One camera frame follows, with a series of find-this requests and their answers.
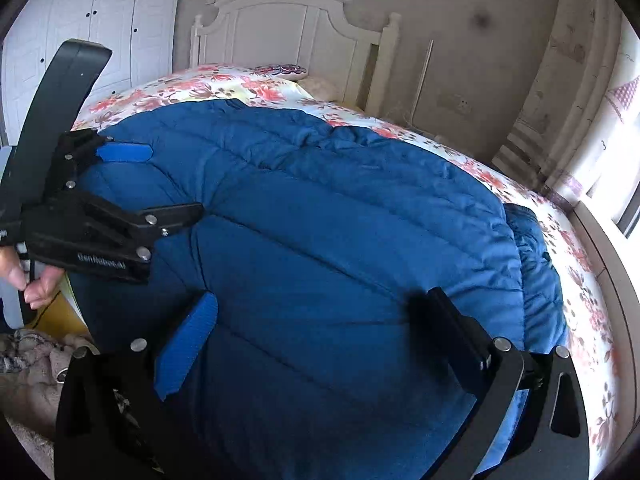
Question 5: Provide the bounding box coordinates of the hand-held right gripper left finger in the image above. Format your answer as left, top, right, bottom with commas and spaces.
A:
54, 291, 218, 480

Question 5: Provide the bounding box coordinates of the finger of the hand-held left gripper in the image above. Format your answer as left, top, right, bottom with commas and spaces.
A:
50, 191, 205, 261
50, 129, 152, 198

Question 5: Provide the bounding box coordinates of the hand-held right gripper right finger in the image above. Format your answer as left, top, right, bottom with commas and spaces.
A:
410, 287, 590, 480

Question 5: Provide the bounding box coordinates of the blue padded jacket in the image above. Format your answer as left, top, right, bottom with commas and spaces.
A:
70, 99, 571, 480

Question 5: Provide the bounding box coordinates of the person's left hand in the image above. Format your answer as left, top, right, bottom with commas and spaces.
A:
0, 247, 66, 311

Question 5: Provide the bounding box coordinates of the white wardrobe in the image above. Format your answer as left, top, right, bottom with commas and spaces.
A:
0, 0, 186, 146

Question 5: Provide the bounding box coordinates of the yellow board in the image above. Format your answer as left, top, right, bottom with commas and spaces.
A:
32, 275, 93, 343

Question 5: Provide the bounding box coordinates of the floral bed sheet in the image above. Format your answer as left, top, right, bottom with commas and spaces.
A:
70, 62, 623, 466

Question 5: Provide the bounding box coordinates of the beige fluffy garment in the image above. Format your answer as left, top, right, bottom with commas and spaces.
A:
0, 330, 98, 480

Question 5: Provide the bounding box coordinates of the purple patterned pillow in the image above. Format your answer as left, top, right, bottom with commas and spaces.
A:
252, 63, 307, 82

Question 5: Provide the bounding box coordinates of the white wooden headboard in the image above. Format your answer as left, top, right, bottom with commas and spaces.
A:
190, 0, 403, 113

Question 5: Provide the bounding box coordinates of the cream pillow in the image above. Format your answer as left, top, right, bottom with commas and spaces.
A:
302, 74, 346, 101

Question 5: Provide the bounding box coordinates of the window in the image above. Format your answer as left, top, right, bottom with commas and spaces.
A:
617, 175, 640, 238

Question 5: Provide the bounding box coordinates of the thin white rod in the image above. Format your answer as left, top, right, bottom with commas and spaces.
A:
412, 42, 433, 123

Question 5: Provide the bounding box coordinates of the striped patterned curtain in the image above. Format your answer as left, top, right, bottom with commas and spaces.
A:
492, 5, 640, 201

